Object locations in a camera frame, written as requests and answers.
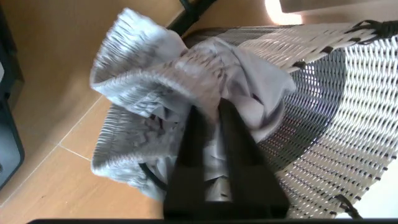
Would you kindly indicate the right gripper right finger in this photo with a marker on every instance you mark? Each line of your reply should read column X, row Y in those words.
column 252, row 186

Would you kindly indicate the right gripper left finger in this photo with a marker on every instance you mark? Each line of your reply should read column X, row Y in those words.
column 186, row 186

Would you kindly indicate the pale grey garment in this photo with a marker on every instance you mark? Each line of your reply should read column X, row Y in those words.
column 149, row 77

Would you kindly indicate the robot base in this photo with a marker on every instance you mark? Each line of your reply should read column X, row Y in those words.
column 9, row 149

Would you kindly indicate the white laundry basket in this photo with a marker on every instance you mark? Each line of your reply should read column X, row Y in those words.
column 357, row 109

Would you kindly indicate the black clothes rack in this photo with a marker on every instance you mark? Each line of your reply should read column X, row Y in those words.
column 192, row 15

